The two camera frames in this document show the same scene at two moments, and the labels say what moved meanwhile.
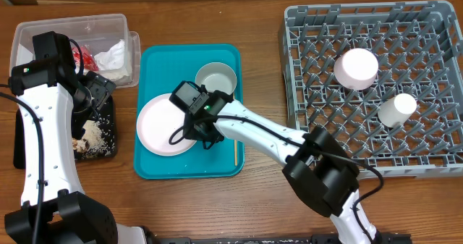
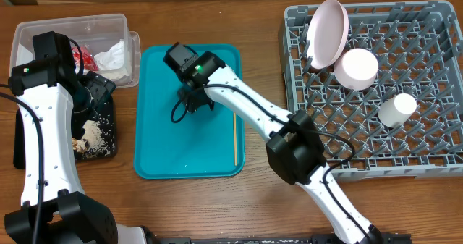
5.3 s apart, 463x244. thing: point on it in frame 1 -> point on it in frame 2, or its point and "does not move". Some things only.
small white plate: [356, 69] does not move
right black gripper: [208, 140] -> [195, 99]
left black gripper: [101, 87] does not move
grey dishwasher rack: [385, 80] does not move
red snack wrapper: [88, 60] does not move
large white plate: [157, 119] -> [327, 33]
